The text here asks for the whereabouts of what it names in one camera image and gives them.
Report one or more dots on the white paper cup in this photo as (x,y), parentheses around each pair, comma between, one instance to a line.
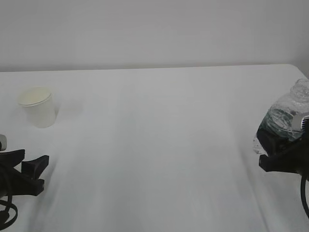
(38,105)

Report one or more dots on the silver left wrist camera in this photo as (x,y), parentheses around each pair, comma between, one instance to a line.
(3,142)

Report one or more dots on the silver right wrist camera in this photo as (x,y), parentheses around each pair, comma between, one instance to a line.
(300,122)

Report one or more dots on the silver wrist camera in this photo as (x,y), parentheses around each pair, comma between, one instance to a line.
(3,142)
(300,122)

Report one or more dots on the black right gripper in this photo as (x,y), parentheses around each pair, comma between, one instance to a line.
(290,153)

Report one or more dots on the clear green-label water bottle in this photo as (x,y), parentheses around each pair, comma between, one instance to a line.
(279,118)

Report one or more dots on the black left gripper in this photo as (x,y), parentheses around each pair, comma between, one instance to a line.
(19,176)

